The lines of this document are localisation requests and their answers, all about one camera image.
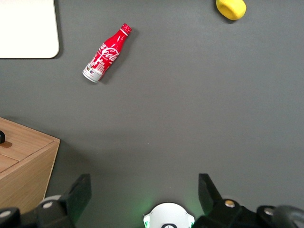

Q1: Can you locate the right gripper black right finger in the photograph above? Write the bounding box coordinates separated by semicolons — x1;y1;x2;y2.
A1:
194;173;277;228

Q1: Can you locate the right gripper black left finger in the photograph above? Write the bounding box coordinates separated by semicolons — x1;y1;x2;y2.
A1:
0;173;92;228

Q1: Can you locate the red coke bottle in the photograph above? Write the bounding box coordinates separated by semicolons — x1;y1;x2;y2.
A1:
82;23;133;84

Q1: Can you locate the cream plastic tray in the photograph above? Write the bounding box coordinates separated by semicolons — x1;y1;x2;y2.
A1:
0;0;60;59

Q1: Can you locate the wooden drawer cabinet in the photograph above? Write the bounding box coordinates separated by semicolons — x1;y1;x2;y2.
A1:
0;116;61;214

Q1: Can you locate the wooden upper drawer front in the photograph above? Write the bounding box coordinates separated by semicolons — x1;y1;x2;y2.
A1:
0;154;20;173

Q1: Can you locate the wooden drawer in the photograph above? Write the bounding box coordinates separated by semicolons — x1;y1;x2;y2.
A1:
0;154;20;173
0;118;55;164

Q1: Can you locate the wooden lower drawer front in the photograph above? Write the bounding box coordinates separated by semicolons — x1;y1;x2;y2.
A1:
0;118;55;164

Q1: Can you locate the yellow sponge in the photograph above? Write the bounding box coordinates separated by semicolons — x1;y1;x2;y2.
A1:
216;0;247;21

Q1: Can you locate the dark grey cable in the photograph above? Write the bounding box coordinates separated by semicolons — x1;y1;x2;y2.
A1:
273;205;304;228

